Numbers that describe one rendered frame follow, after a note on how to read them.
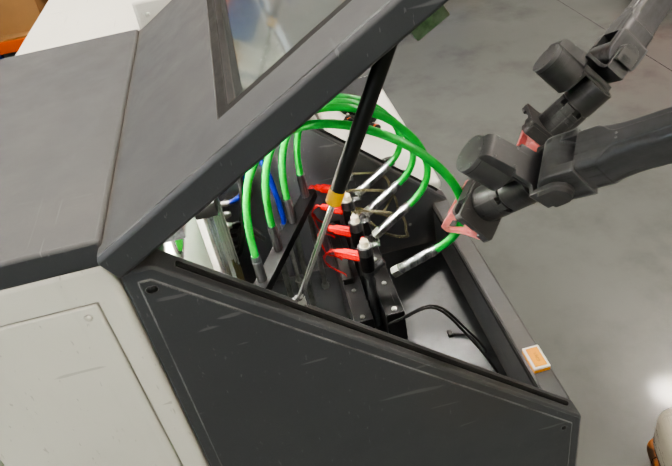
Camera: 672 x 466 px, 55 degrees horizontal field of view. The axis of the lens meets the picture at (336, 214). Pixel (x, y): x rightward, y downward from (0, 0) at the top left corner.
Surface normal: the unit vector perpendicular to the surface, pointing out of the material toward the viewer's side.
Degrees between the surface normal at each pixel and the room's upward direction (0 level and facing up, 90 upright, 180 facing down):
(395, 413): 90
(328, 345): 90
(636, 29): 58
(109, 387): 90
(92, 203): 0
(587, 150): 40
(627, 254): 0
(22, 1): 90
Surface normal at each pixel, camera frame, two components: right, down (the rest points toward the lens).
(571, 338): -0.15, -0.80
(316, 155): 0.19, 0.55
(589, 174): -0.33, 0.83
